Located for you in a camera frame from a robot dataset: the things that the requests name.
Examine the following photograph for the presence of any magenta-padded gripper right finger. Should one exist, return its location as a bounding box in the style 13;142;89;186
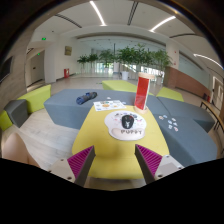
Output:
134;143;185;186

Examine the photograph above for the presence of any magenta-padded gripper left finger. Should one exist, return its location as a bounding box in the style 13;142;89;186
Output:
47;145;97;188

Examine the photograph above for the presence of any black computer mouse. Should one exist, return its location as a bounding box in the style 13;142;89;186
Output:
121;114;135;130

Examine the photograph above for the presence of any white printed mouse pad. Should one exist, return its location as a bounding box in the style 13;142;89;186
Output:
103;110;148;142

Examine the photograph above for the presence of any grey upholstered bench seat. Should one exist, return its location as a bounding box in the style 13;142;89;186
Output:
156;96;216;133
153;114;218;168
43;88;161;130

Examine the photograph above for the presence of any group of small stickers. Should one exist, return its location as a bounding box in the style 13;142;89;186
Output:
158;114;180;133

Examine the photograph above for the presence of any folded dark blue umbrella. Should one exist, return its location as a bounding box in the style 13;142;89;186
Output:
75;91;98;106

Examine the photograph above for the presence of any lime green upholstered seat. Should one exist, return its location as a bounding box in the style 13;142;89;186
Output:
18;83;52;114
155;86;185;103
101;79;148;94
0;109;14;132

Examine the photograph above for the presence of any white sticker sheet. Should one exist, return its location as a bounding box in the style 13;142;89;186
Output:
92;99;127;112

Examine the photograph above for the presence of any dark wooden chair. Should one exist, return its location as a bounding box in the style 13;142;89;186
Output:
199;99;224;133

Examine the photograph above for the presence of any dark grey upholstered seat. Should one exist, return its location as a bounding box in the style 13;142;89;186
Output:
3;98;29;129

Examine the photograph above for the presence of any group of potted plants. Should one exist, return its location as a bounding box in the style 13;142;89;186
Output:
76;43;173;81

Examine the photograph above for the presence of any group of ceiling lights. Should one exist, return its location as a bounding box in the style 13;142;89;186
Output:
54;0;224;69

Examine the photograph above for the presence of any dark wall screen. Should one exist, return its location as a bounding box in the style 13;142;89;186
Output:
0;55;14;84

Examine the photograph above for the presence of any brown wall plaque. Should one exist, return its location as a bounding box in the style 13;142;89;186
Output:
64;45;73;57

